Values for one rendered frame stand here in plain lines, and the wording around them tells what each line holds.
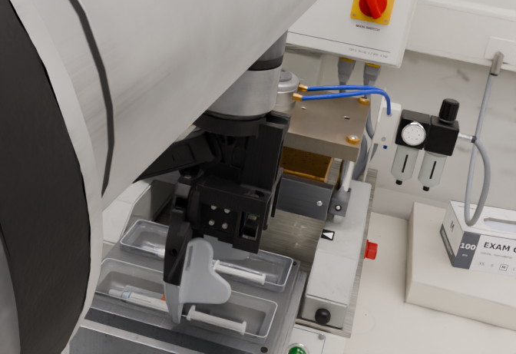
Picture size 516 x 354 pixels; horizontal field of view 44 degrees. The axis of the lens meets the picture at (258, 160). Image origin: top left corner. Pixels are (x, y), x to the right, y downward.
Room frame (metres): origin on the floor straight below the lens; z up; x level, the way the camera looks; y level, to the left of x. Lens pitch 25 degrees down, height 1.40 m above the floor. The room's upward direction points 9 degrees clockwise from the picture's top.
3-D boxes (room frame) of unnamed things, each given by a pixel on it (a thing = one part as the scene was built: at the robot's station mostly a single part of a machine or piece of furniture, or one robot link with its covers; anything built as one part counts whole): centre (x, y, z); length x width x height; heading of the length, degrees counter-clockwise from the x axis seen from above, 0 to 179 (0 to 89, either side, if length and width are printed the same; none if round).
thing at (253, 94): (0.51, 0.03, 1.23); 0.08 x 0.08 x 0.05
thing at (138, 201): (0.76, 0.15, 0.97); 0.25 x 0.05 x 0.07; 170
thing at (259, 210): (0.50, 0.02, 1.15); 0.09 x 0.08 x 0.12; 80
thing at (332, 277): (0.71, -0.12, 0.97); 0.26 x 0.05 x 0.07; 170
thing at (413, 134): (0.90, -0.24, 1.05); 0.15 x 0.05 x 0.15; 80
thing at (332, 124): (0.83, -0.02, 1.08); 0.31 x 0.24 x 0.13; 80
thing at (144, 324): (0.55, 0.05, 0.98); 0.20 x 0.17 x 0.03; 80
